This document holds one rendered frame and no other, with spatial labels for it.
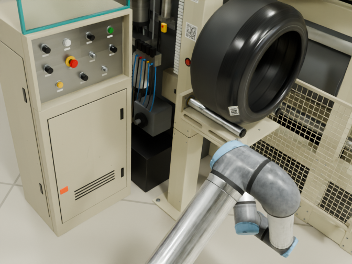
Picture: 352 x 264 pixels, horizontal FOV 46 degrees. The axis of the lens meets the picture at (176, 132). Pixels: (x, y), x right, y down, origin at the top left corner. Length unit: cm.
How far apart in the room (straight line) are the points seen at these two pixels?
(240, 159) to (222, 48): 62
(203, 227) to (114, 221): 151
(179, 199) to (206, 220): 146
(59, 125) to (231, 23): 96
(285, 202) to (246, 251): 141
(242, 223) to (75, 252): 120
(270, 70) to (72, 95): 100
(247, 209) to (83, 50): 106
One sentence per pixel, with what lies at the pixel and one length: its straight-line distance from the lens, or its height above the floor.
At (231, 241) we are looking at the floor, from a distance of 260.
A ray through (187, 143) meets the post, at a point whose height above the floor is 58.
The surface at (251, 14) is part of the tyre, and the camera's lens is 171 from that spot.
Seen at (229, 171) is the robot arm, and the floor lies 123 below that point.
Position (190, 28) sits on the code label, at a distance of 200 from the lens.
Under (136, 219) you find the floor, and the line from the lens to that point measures 265.
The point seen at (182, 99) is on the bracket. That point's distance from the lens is 201.
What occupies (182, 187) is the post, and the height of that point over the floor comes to 23.
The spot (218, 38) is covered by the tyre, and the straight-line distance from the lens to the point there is 169.
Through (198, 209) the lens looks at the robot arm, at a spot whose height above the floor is 115.
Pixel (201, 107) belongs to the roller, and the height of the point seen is 92.
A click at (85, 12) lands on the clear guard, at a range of 195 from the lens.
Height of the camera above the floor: 201
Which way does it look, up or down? 37 degrees down
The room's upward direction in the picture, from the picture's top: 5 degrees clockwise
